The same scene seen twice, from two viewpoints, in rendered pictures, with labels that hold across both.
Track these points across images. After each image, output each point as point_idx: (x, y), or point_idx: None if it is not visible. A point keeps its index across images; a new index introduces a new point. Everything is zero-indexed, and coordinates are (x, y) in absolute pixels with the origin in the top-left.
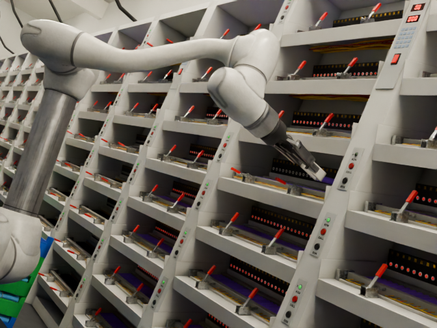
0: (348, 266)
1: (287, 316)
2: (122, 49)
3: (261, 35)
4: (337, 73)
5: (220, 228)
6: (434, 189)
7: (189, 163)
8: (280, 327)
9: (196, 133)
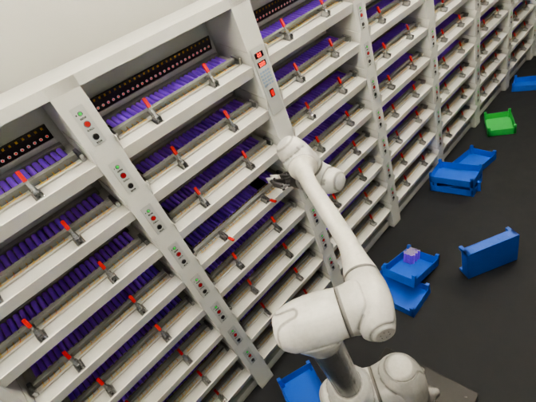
0: None
1: (317, 221)
2: (351, 237)
3: (303, 142)
4: (234, 128)
5: (241, 266)
6: None
7: (144, 309)
8: (317, 227)
9: (104, 303)
